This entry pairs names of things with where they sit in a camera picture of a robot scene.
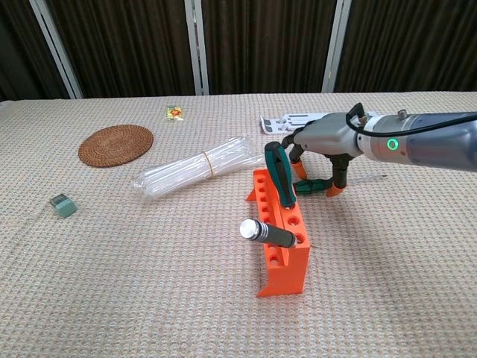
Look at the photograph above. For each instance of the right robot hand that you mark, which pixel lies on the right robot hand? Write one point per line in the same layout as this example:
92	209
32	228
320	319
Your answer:
328	134

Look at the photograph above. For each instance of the long green black screwdriver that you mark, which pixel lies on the long green black screwdriver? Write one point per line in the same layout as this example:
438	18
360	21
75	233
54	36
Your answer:
313	185

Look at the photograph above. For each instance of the short green black screwdriver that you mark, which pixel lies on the short green black screwdriver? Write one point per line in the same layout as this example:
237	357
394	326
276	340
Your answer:
279	175

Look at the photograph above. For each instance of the black silver precision screwdriver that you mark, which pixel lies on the black silver precision screwdriver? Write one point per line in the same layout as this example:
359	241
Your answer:
272	236

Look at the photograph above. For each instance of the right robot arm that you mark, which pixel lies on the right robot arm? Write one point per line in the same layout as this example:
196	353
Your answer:
428	145

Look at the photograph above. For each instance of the orange tool holder rack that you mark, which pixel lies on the orange tool holder rack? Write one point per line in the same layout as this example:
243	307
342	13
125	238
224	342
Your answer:
290	268

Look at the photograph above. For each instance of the white folded laptop stand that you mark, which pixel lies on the white folded laptop stand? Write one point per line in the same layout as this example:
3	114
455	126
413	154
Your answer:
283	121

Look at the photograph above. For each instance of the clear plastic tube bundle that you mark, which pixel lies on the clear plastic tube bundle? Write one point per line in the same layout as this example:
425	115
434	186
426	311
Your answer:
186	168

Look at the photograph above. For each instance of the yellow candy packet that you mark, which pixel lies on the yellow candy packet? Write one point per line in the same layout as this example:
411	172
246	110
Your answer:
174	113

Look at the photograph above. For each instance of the round woven rattan coaster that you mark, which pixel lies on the round woven rattan coaster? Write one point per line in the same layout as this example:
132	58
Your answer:
115	145

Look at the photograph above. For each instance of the beige woven tablecloth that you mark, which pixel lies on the beige woven tablecloth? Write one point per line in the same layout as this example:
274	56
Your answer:
149	279

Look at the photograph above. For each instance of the small green box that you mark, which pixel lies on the small green box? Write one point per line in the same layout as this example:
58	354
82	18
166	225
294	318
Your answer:
64	207

